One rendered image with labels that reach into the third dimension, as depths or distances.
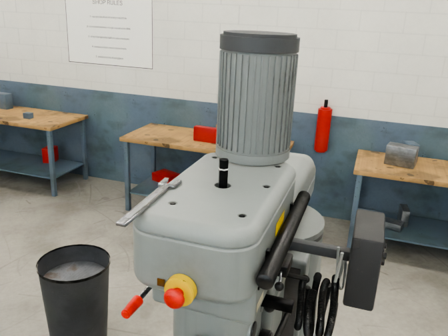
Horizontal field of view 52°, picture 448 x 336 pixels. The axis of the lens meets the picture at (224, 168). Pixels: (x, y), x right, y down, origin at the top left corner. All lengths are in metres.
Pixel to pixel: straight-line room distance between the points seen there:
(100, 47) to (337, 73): 2.90
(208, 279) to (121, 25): 5.22
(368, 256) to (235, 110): 0.50
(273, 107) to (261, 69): 0.10
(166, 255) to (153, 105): 5.01
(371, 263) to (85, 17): 5.38
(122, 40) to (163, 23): 0.59
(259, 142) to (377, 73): 4.05
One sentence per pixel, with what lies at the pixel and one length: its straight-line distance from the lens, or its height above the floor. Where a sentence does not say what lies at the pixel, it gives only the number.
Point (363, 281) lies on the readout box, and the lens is 1.30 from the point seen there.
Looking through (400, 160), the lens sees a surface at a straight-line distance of 4.78.
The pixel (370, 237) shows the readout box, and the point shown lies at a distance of 1.25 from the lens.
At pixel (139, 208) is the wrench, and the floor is 1.90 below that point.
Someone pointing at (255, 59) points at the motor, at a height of 2.15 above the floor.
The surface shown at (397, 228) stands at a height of 0.27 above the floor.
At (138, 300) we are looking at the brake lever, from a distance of 0.97.
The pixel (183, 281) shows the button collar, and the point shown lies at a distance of 0.88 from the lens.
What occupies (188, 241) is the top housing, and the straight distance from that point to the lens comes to 0.86.
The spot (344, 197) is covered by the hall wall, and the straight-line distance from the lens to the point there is 5.48.
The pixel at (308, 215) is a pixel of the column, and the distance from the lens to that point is 1.73.
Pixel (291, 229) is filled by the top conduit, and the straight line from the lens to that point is 1.05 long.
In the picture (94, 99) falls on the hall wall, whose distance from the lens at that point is 6.27.
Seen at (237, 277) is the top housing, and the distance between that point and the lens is 0.87.
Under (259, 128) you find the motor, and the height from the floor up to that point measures 1.99.
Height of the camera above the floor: 2.26
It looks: 19 degrees down
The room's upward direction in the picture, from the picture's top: 3 degrees clockwise
